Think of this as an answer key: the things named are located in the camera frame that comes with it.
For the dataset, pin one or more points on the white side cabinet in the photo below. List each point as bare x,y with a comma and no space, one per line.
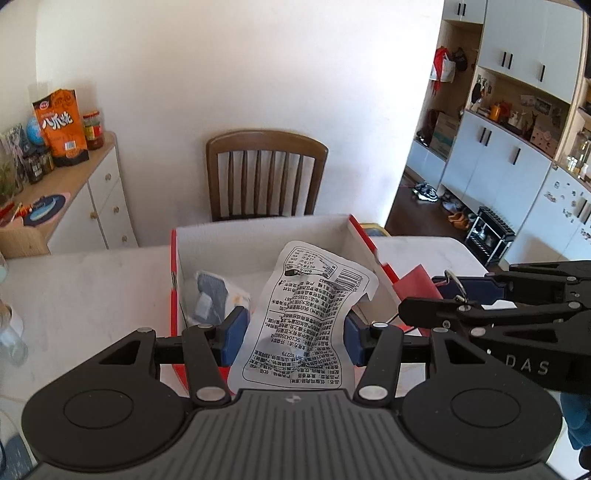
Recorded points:
106,203

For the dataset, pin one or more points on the small blue globe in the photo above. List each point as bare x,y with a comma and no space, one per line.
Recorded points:
36,131

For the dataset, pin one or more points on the brown shoes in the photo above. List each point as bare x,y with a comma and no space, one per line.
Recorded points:
457,218

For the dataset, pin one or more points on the red cardboard box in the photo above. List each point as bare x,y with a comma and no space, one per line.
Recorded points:
258,230

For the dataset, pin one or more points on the cardboard storage box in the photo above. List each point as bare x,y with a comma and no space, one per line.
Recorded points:
444,134

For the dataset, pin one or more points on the red sauce jar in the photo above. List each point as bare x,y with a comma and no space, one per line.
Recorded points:
93,131

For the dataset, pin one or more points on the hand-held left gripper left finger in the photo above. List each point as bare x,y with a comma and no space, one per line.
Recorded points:
234,336

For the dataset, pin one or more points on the round blue mat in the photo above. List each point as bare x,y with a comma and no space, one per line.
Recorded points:
45,208

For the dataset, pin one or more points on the orange snack bag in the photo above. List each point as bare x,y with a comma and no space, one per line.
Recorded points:
60,129

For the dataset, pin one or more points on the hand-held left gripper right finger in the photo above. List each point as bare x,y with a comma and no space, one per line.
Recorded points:
353,340

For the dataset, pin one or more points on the wooden desk organizer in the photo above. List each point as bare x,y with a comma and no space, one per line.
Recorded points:
23,240

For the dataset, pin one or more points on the grey sneakers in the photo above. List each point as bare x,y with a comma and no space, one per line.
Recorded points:
425,191

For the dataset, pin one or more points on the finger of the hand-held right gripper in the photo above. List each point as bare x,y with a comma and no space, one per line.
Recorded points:
489,290
429,313

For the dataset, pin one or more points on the white printed packet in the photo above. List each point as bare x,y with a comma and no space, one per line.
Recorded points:
300,323

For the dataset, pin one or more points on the white marble desktop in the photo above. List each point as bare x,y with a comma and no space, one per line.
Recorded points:
92,286

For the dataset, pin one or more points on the wooden chair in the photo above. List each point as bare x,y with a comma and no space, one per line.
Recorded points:
268,141

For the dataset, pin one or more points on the illustrated picture card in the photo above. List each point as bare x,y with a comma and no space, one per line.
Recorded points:
14,147

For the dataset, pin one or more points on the dark glass jars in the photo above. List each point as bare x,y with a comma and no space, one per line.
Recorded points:
38,166

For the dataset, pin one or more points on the red hanging bag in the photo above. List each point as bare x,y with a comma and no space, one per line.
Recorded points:
443,64

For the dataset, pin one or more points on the clear glass cup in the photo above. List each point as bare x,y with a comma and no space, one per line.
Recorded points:
11,337

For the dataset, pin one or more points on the black metal rack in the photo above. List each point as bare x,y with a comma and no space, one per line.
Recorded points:
491,230

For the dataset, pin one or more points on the white wall cabinet unit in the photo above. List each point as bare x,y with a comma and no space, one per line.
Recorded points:
508,152

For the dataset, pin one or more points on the blue grey packet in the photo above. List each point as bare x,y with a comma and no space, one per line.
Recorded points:
210,295

